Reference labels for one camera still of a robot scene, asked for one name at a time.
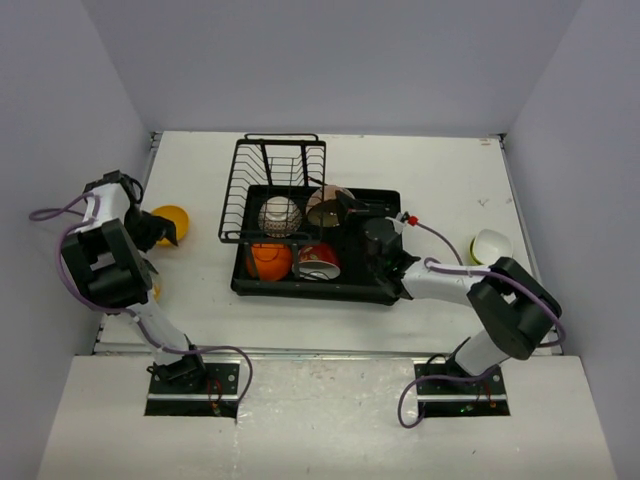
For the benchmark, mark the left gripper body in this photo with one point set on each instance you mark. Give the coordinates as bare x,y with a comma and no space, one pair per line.
145,229

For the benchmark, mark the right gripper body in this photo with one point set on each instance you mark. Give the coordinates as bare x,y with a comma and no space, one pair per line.
353,215

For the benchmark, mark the pink flower bowl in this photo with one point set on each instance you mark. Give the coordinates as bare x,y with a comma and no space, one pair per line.
322,206

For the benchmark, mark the yellow bowl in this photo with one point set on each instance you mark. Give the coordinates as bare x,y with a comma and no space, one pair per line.
178,216

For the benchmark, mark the red bowl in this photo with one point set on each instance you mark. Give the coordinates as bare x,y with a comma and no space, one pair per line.
319,262

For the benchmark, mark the lime green bowl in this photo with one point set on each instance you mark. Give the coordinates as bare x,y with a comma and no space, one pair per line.
477,252
496,245

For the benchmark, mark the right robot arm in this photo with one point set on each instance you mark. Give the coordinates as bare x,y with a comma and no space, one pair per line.
517,314

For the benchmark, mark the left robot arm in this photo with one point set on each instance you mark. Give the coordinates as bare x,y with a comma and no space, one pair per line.
103,259

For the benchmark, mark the black drip tray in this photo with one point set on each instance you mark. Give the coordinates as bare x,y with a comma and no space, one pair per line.
356,283

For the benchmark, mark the brown patterned bowl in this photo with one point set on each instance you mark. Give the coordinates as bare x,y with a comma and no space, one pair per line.
279,217

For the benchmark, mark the orange bowl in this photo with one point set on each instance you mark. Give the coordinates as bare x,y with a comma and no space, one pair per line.
269,262

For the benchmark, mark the black wire dish rack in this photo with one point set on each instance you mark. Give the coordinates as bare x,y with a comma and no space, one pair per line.
273,183

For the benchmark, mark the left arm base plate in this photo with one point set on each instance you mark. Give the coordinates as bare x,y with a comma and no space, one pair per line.
221,382

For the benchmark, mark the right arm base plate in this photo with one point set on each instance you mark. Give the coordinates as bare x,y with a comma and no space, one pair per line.
492,385

